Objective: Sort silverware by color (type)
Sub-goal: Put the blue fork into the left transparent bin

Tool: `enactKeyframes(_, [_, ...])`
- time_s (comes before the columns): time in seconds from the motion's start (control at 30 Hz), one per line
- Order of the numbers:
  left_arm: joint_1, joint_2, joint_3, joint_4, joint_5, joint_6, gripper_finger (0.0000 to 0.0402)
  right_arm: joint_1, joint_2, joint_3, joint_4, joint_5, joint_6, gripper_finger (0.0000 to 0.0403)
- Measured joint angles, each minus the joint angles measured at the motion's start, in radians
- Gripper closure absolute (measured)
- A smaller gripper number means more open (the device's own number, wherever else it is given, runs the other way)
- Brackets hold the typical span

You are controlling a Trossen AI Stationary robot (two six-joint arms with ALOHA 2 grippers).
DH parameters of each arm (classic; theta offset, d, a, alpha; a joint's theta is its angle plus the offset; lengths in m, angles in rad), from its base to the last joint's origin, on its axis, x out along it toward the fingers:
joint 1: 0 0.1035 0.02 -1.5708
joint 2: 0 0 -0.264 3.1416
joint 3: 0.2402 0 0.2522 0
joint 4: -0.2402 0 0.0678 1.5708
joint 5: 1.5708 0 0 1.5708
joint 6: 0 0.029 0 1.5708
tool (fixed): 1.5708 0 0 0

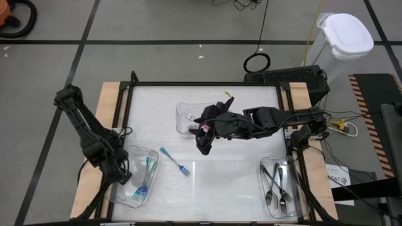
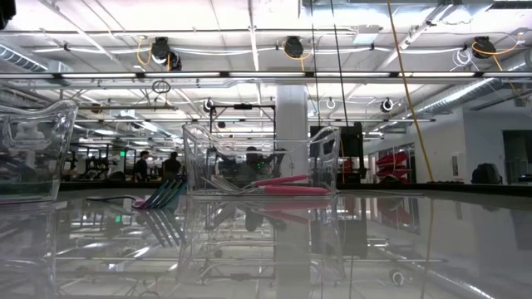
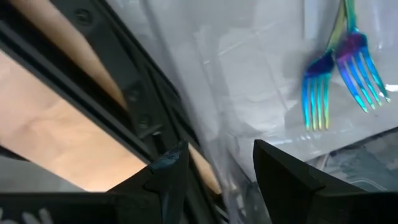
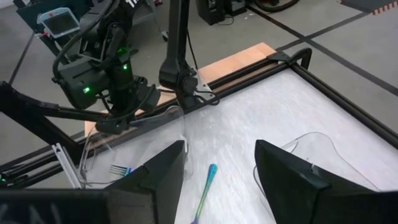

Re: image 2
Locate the black equipment rack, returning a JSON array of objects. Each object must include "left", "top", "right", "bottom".
[{"left": 309, "top": 124, "right": 367, "bottom": 186}]

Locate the red bin rack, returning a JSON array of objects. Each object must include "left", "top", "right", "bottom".
[{"left": 373, "top": 150, "right": 411, "bottom": 180}]

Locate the person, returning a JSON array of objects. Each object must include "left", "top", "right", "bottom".
[
  {"left": 161, "top": 151, "right": 183, "bottom": 182},
  {"left": 239, "top": 145, "right": 288, "bottom": 184},
  {"left": 133, "top": 149, "right": 150, "bottom": 183}
]

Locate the teal iridescent fork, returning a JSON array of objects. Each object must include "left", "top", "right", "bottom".
[{"left": 85, "top": 178, "right": 188, "bottom": 210}]

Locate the black camera rig frame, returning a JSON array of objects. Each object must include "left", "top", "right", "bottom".
[{"left": 209, "top": 103, "right": 278, "bottom": 136}]

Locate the clear plastic bin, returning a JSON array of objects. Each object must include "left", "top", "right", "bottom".
[
  {"left": 0, "top": 99, "right": 79, "bottom": 204},
  {"left": 181, "top": 123, "right": 342, "bottom": 197}
]

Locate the black backpack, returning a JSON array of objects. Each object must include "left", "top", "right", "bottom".
[{"left": 470, "top": 162, "right": 504, "bottom": 185}]

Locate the silver ventilation duct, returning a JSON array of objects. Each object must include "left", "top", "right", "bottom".
[
  {"left": 409, "top": 49, "right": 532, "bottom": 120},
  {"left": 0, "top": 43, "right": 74, "bottom": 76}
]

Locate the white humanoid figure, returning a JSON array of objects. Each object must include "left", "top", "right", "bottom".
[{"left": 12, "top": 120, "right": 47, "bottom": 167}]

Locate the pink handled silver fork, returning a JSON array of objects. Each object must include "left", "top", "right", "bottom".
[
  {"left": 203, "top": 174, "right": 309, "bottom": 194},
  {"left": 215, "top": 185, "right": 332, "bottom": 197}
]

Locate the yellow cable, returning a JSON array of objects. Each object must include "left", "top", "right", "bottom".
[{"left": 386, "top": 0, "right": 436, "bottom": 183}]

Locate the white building column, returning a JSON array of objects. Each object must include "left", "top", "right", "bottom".
[{"left": 275, "top": 85, "right": 311, "bottom": 184}]

